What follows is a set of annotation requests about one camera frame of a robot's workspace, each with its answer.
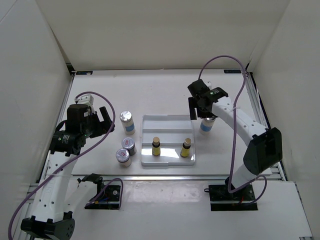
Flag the silver-lid shaker bottle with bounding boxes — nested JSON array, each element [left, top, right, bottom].
[[199, 117, 216, 135], [119, 110, 136, 136]]

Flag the white divided plastic tray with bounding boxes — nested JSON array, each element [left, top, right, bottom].
[[140, 115, 196, 168]]

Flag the rear white-lid spice jar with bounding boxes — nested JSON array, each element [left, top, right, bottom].
[[121, 137, 137, 156]]

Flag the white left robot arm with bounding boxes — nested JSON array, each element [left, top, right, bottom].
[[20, 102, 115, 240]]

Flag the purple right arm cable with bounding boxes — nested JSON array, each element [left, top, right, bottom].
[[198, 55, 268, 204]]

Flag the front white-lid spice jar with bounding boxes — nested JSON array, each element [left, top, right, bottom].
[[115, 148, 132, 168]]

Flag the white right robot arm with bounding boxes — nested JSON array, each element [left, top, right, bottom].
[[187, 79, 283, 200]]

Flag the white-lid spice jar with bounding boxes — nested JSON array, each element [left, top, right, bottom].
[[115, 148, 132, 168], [121, 137, 137, 156]]

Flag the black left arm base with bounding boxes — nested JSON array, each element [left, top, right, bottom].
[[84, 178, 124, 210]]

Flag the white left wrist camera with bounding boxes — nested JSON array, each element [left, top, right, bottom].
[[74, 93, 94, 111]]

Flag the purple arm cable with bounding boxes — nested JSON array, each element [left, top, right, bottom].
[[7, 91, 124, 240], [198, 55, 268, 204]]

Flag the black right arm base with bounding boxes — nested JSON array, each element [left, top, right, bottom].
[[204, 184, 258, 212]]

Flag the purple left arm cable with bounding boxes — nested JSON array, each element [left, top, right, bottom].
[[7, 91, 124, 240]]

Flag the yellow cork-top bottle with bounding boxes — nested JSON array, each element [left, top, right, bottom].
[[152, 136, 161, 156], [180, 138, 192, 158]]

